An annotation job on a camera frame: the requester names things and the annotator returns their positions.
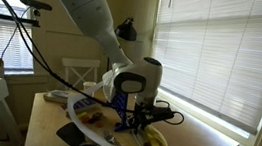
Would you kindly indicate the purple John Grisham book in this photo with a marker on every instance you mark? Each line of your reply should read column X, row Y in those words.
column 83, row 104

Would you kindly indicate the yellow banana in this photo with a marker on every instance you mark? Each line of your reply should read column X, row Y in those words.
column 156, row 140

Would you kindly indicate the white flat book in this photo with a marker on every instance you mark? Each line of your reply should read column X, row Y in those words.
column 57, row 95

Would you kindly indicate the black bottle cap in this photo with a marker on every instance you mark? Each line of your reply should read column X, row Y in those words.
column 97, row 116

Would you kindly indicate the blue plastic stand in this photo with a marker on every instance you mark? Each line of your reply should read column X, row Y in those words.
column 121, row 110

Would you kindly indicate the large white window blinds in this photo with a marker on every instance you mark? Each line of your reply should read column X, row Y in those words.
column 224, row 54

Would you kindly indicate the orange bottle cap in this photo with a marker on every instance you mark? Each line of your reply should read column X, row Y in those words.
column 99, row 124

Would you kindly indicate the yellow bottle cap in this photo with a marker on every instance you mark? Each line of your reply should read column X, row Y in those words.
column 82, row 114

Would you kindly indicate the white quilted towel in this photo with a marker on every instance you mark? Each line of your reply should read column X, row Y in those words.
column 108, row 83

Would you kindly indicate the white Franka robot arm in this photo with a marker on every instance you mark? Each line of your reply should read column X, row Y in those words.
column 85, row 3

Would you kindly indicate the white paper strip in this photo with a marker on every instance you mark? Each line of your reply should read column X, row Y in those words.
column 76, row 120

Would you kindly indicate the red bottle cap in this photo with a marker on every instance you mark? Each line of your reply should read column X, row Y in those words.
column 85, row 120

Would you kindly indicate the black camera on mount bar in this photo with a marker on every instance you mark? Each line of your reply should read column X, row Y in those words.
column 35, row 4

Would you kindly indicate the white cross-back chair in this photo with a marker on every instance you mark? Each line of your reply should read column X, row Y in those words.
column 80, row 63

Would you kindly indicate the white paper cup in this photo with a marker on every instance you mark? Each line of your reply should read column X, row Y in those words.
column 89, row 87

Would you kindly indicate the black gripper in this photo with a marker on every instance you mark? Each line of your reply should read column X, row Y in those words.
column 152, row 114

